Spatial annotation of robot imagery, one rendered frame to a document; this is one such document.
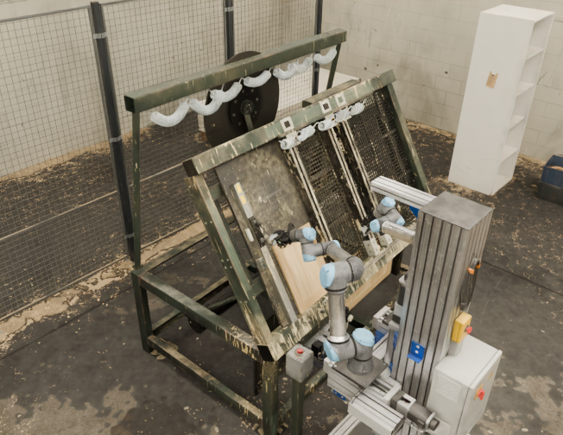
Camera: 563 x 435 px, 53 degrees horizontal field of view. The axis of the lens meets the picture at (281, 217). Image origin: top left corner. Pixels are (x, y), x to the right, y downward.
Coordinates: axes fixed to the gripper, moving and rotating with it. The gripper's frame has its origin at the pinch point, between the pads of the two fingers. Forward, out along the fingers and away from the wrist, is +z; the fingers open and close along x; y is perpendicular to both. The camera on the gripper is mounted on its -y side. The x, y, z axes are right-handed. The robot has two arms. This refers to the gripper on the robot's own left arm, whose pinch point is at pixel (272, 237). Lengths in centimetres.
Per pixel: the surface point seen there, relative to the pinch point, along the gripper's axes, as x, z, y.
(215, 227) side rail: -30.4, 7.8, 21.0
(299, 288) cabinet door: 43.9, 10.1, 2.1
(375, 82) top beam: 0, 0, -171
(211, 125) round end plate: -59, 55, -60
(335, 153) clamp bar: 7, 5, -93
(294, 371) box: 59, -6, 54
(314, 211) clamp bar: 18.8, 4.3, -43.6
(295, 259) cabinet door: 29.6, 10.0, -10.6
